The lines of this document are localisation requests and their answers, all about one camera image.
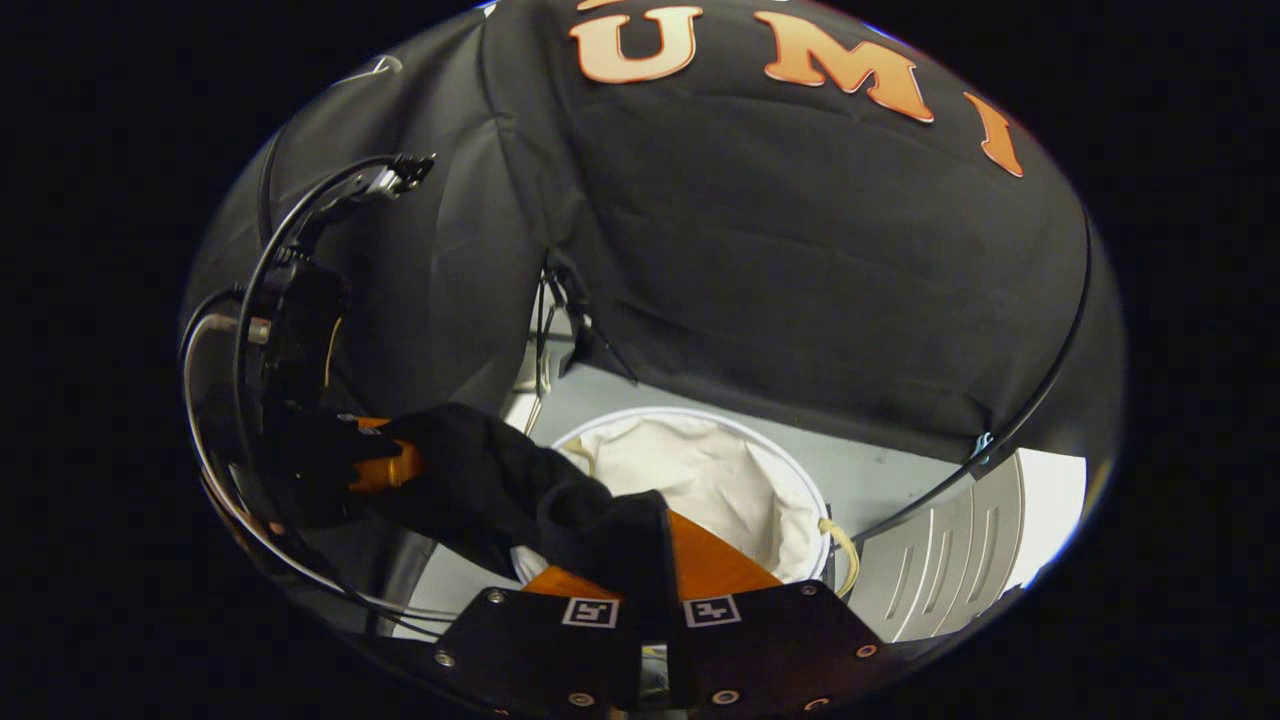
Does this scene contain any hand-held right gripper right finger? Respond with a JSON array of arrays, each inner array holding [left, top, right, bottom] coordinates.
[[666, 510, 888, 716]]

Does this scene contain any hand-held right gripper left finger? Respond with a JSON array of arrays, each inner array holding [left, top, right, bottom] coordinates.
[[430, 565, 646, 716]]

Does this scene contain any black knitted jacket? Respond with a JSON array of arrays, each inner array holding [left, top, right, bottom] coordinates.
[[365, 402, 681, 641]]

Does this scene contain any white fabric laundry hamper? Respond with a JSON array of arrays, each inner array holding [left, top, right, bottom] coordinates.
[[510, 405, 861, 601]]

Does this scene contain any black clothes rack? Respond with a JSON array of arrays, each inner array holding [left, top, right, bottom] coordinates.
[[850, 205, 1096, 546]]

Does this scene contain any black backdrop stand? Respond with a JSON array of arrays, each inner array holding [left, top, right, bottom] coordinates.
[[530, 255, 641, 436]]

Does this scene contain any black cable with plug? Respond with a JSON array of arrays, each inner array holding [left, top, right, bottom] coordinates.
[[232, 152, 438, 521]]

